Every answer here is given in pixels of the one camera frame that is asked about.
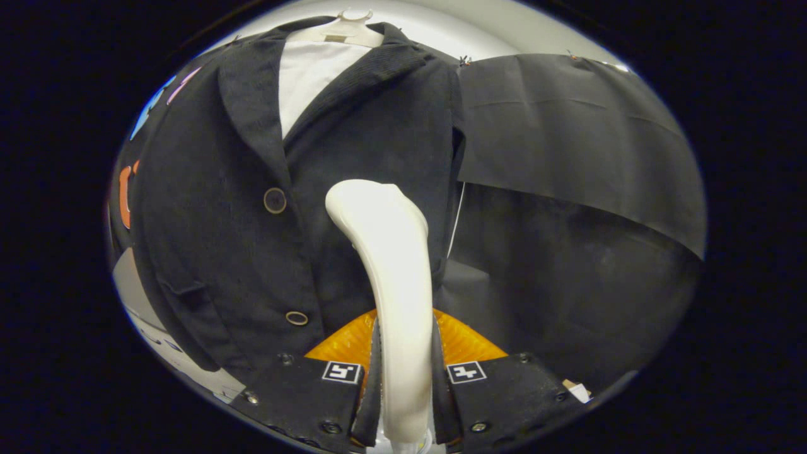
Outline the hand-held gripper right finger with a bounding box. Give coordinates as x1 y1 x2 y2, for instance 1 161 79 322
432 309 584 452

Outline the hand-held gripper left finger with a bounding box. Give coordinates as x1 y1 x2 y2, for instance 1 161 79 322
228 310 383 453

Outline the white garment steamer head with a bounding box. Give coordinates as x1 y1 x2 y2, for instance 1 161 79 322
325 180 436 446

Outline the black button jacket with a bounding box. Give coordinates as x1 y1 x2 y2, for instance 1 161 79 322
129 16 467 387

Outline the small cardboard box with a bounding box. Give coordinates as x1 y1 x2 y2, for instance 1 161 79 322
562 378 593 404

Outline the grey cabinet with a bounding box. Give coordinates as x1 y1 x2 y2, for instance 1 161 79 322
112 247 247 404

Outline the black backdrop cloth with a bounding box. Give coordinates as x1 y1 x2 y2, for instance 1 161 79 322
107 38 707 393

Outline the row of black cloth clips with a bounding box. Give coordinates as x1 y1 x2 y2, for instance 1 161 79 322
459 50 578 67

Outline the white plastic hanger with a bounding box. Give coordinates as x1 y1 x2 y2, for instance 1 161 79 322
287 8 385 49

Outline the thin white cable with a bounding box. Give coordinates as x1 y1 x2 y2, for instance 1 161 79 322
446 182 466 259

